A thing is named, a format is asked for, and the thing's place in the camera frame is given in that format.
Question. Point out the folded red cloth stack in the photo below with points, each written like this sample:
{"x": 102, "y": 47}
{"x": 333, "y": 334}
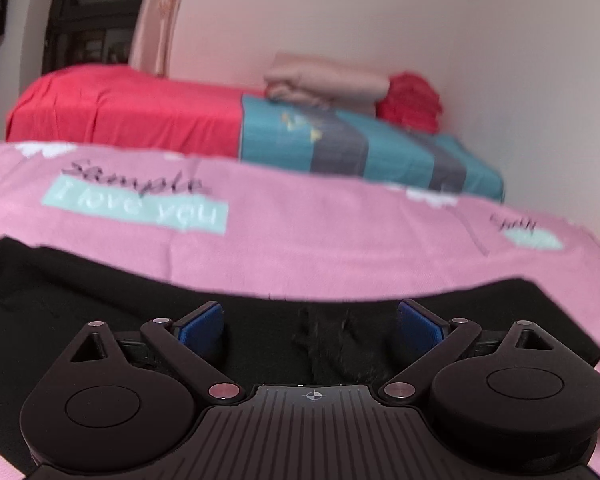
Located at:
{"x": 411, "y": 103}

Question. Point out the red covered mattress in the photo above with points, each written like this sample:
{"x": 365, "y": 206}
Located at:
{"x": 116, "y": 105}

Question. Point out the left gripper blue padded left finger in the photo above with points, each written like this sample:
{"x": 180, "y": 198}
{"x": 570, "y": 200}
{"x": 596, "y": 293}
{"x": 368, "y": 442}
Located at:
{"x": 200, "y": 329}

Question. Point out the pink printed bed sheet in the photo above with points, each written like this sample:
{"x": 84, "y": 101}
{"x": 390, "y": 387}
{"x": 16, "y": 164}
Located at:
{"x": 217, "y": 225}

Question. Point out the pink floral curtain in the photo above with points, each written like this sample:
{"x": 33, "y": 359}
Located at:
{"x": 153, "y": 35}

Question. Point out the black pants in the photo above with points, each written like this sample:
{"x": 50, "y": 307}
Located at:
{"x": 94, "y": 385}

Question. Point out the folded beige blanket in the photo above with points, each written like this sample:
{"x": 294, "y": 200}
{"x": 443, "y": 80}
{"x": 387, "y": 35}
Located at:
{"x": 324, "y": 83}

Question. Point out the dark window frame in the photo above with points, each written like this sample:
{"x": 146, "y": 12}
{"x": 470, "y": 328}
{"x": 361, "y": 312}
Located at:
{"x": 89, "y": 31}

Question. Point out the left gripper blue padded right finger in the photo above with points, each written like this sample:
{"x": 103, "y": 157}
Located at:
{"x": 419, "y": 329}

